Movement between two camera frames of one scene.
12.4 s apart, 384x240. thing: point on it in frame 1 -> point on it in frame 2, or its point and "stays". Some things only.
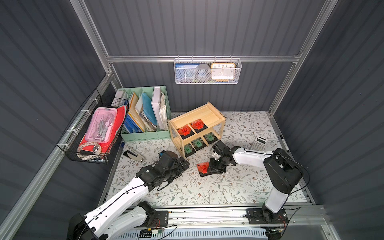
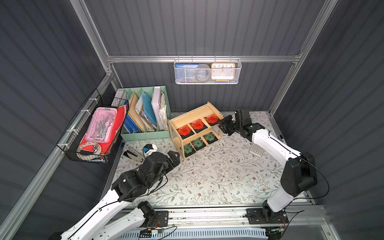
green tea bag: x=189 y=150 stays
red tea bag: x=198 y=125 stays
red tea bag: x=203 y=167 -> x=212 y=119
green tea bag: x=198 y=143 stays
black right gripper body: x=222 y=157 -> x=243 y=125
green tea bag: x=210 y=137 stays
